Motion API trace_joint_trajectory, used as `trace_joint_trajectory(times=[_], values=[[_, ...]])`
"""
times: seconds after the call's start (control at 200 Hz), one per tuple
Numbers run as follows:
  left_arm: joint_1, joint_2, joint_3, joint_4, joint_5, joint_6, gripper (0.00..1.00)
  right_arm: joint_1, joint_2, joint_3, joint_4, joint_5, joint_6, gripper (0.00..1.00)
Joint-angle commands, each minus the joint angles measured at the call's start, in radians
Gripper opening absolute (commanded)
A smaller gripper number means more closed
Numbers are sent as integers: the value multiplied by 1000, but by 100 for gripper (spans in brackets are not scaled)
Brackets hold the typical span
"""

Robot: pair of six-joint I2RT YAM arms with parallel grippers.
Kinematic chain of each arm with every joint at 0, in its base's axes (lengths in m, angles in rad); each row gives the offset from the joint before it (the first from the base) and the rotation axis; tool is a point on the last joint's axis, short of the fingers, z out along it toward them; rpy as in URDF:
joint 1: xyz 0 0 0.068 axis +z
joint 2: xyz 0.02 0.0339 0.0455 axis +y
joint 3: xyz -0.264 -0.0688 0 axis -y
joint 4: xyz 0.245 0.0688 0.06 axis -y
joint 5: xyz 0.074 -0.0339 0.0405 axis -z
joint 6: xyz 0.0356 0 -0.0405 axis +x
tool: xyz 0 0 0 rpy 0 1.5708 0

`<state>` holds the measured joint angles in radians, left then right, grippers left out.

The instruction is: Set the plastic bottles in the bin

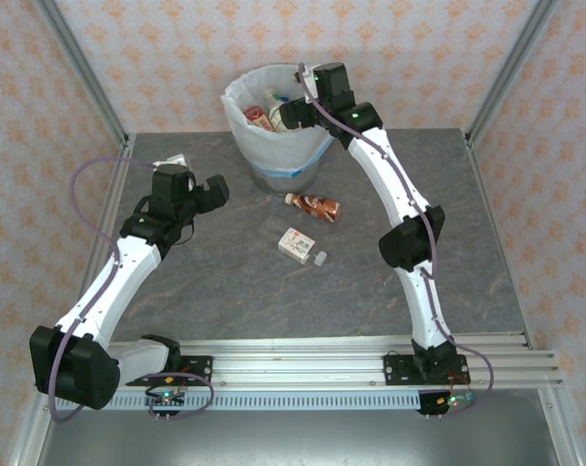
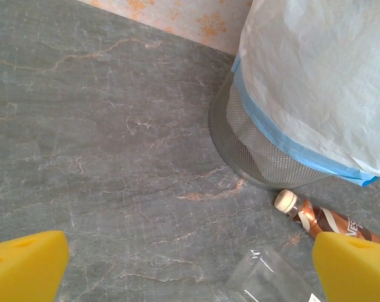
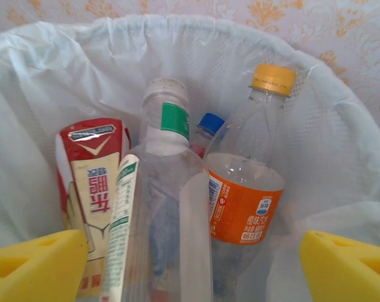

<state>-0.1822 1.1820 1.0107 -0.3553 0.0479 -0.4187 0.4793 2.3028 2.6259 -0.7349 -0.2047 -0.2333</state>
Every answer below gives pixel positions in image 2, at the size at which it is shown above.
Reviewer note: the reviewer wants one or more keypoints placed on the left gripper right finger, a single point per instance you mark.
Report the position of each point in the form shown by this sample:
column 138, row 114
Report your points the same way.
column 353, row 270

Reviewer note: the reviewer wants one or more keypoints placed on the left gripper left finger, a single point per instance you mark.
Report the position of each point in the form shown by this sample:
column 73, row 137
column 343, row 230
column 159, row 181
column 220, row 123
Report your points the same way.
column 26, row 267

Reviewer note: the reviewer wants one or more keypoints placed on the grey metal mesh bin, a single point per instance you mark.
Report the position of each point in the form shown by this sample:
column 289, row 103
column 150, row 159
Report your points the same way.
column 253, row 148

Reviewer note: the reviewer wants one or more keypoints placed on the white-lined trash bin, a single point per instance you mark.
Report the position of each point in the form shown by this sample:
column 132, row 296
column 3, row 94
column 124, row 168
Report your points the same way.
column 319, row 78

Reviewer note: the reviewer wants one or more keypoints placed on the brown coffee bottle white cap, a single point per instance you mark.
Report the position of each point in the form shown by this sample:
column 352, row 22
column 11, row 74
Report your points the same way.
column 322, row 220

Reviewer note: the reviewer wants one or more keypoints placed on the small white-red carton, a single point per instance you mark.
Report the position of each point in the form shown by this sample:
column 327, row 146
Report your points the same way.
column 265, row 273

